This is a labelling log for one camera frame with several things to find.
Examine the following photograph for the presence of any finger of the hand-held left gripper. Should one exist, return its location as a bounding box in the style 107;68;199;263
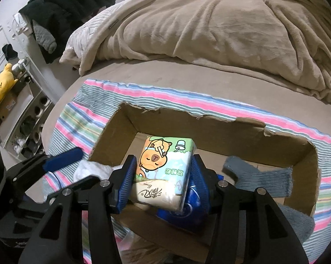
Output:
6;147;84;189

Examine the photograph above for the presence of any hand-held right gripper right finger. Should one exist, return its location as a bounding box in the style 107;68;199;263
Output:
191;154;310;264

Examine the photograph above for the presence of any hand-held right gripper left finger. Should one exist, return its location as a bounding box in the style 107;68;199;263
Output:
18;155;138;264

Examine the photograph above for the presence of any cartoon print tissue pack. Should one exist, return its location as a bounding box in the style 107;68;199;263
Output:
131;136;196;212

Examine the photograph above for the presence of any cardboard box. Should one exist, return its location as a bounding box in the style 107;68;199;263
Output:
87;102;321;264

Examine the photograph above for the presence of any white crumpled cloth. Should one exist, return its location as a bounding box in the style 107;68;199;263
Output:
73;161;125;185

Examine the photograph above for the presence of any blue plastic packet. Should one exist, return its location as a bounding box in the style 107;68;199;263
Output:
156;168;224;233

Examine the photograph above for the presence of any grey knitted sock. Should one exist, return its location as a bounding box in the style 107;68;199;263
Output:
278;205;316;249
223;156;292;198

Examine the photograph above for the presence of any white open shelf unit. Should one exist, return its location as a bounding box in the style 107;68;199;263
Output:
0;69;55;160

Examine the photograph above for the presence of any striped pastel cloth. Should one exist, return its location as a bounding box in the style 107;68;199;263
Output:
42;78;331;264

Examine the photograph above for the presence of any yellow plush toy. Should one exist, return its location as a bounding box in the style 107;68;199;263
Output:
0;63;19;108

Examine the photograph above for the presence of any bed with brown sheet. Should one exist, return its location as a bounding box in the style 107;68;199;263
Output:
42;52;331;154

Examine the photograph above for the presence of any black hat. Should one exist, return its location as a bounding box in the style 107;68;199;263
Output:
2;44;18;61

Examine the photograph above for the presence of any white quilted duvet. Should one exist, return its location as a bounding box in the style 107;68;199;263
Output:
60;4;133;70

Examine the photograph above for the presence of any pile of black jackets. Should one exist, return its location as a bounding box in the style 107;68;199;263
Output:
18;0;118;64

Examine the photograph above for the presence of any beige fleece blanket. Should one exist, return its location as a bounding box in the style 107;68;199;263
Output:
79;0;331;103

